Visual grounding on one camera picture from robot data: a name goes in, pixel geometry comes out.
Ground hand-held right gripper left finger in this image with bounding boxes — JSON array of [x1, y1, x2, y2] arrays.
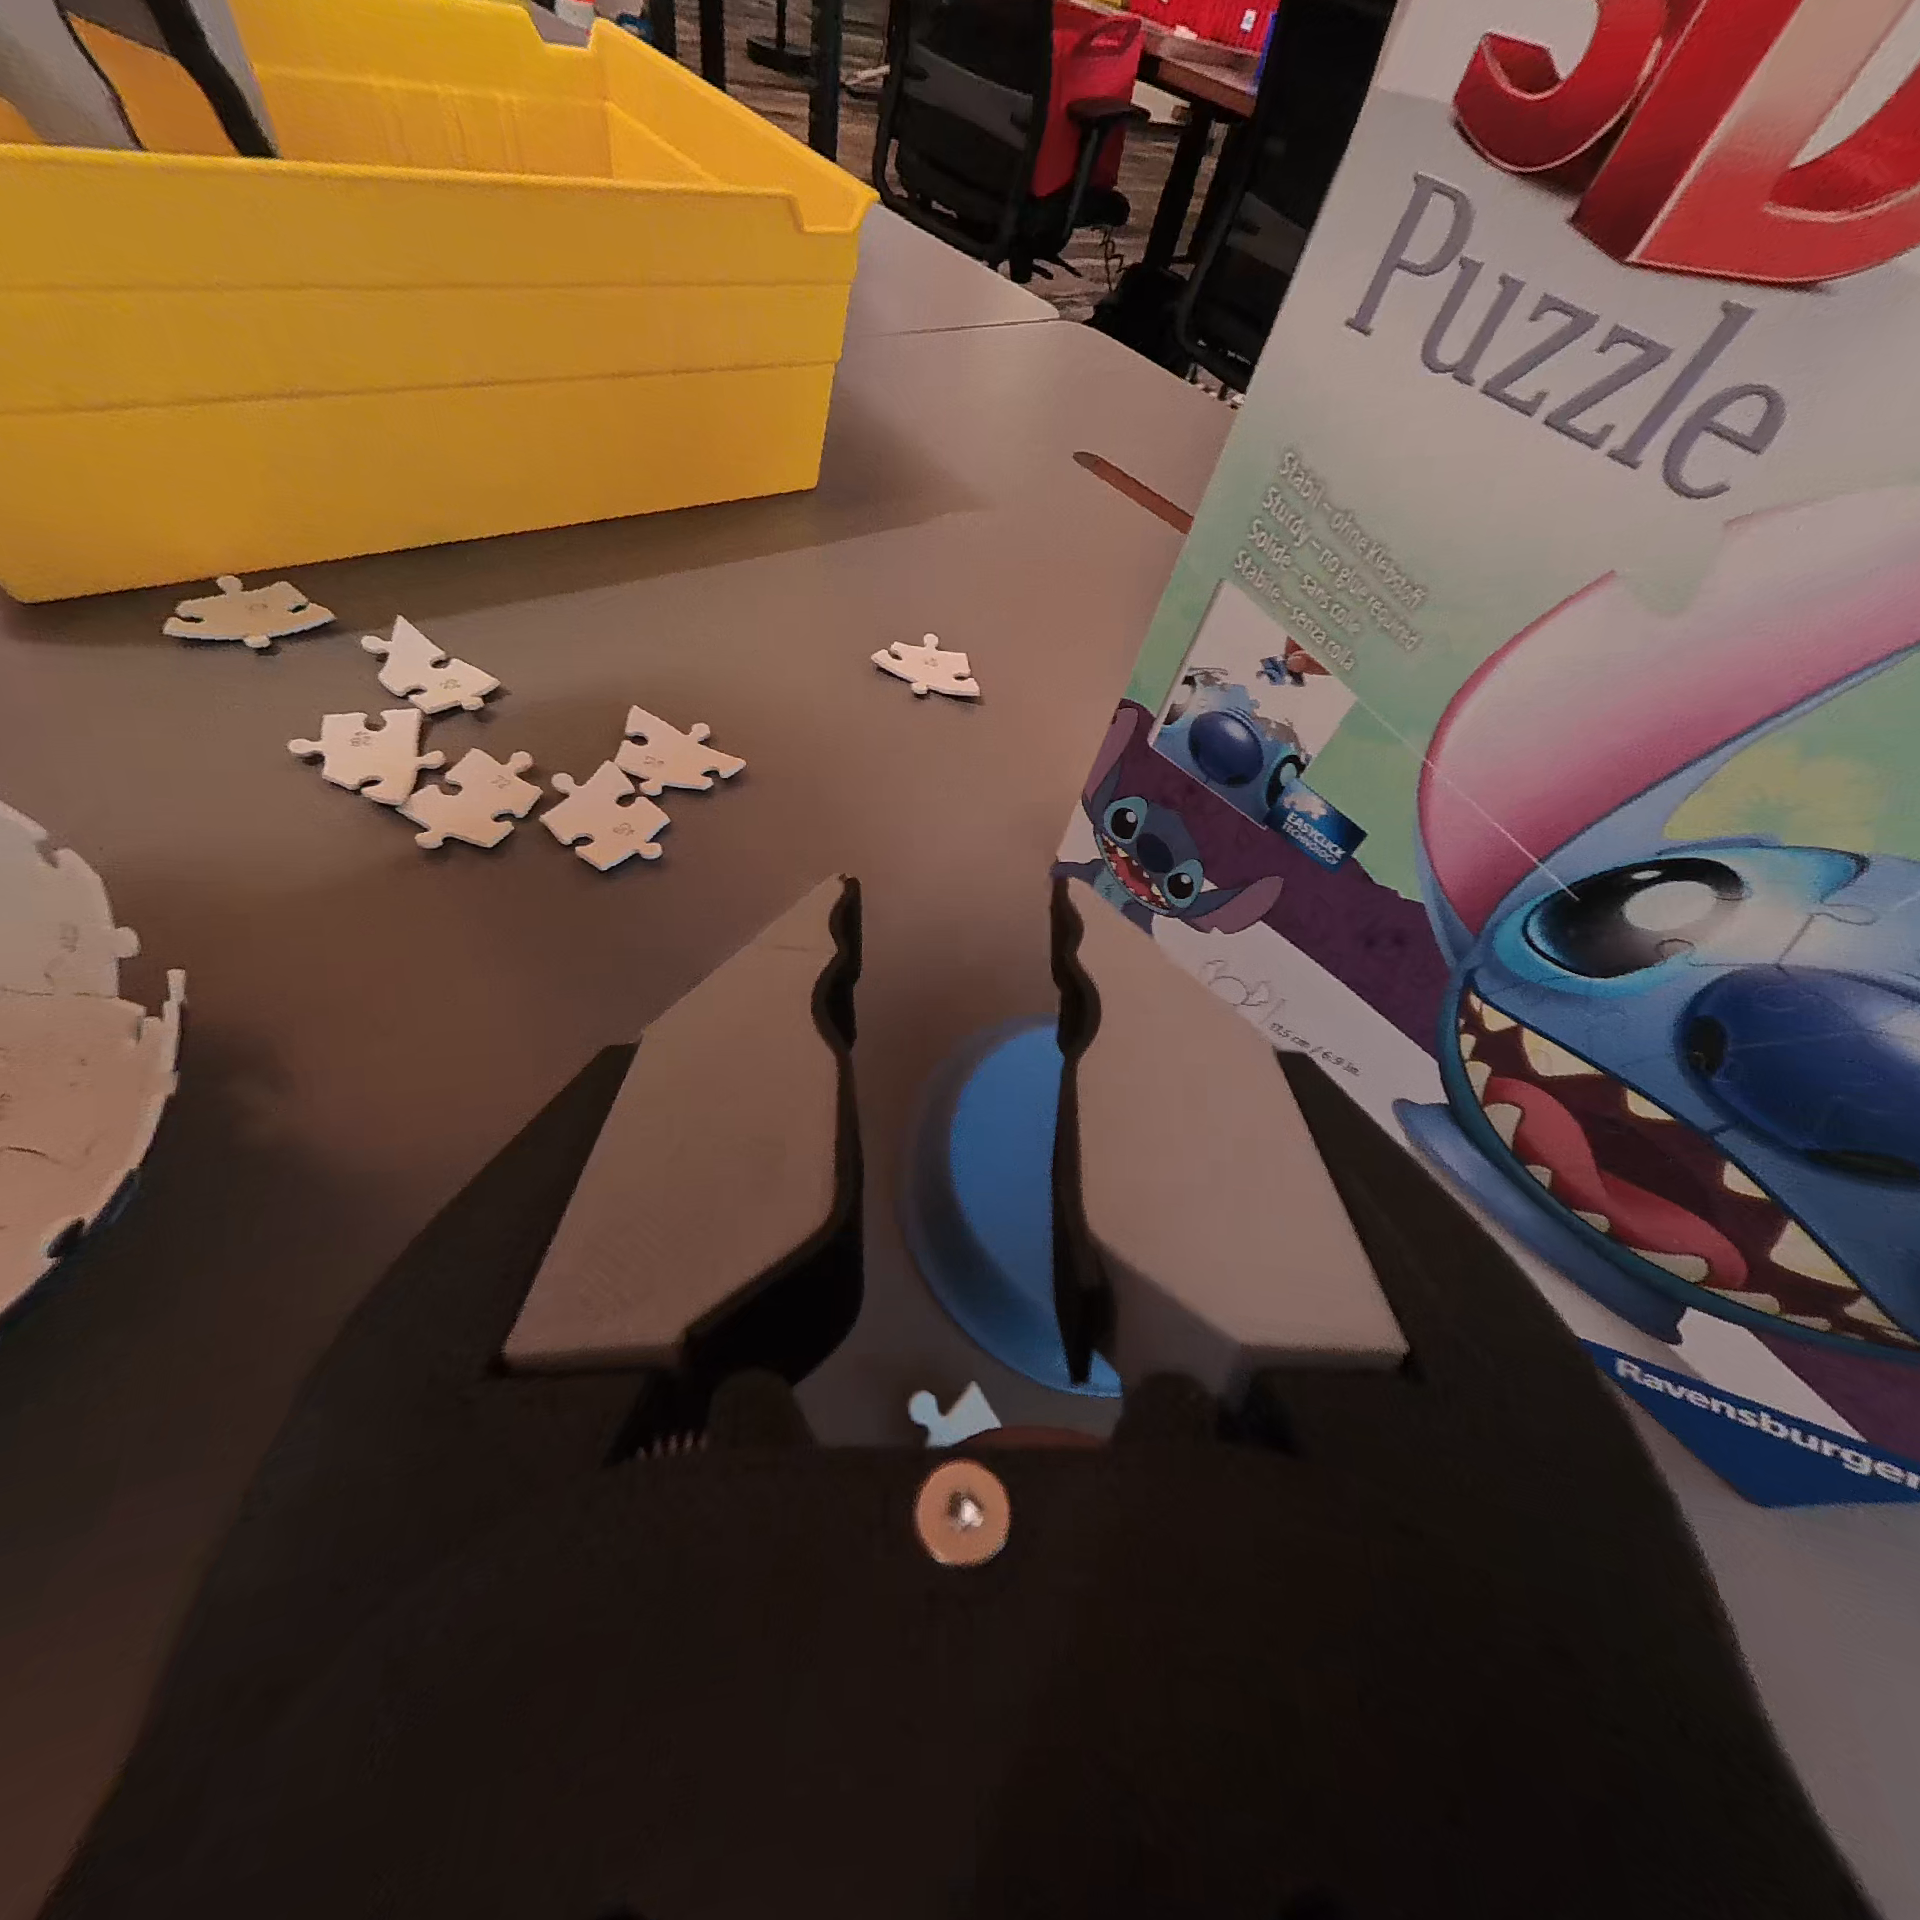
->
[[503, 873, 869, 1378]]

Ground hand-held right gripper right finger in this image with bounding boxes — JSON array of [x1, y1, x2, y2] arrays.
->
[[1050, 877, 1408, 1386]]

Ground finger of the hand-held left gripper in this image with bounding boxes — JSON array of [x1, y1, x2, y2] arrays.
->
[[106, 0, 283, 161], [0, 0, 147, 156]]

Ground yellow plastic bin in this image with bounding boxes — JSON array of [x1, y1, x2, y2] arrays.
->
[[0, 0, 879, 606]]

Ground partly built puzzle ball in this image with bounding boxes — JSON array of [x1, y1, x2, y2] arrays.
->
[[0, 802, 189, 1321]]

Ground colourful cardboard puzzle box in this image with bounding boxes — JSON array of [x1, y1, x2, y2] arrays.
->
[[1050, 0, 1920, 1508]]

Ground blue round plastic stand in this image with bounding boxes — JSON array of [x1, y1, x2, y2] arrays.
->
[[901, 1012, 1127, 1396]]

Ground black and red office chair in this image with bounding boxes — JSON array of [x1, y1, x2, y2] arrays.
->
[[874, 0, 1143, 287]]

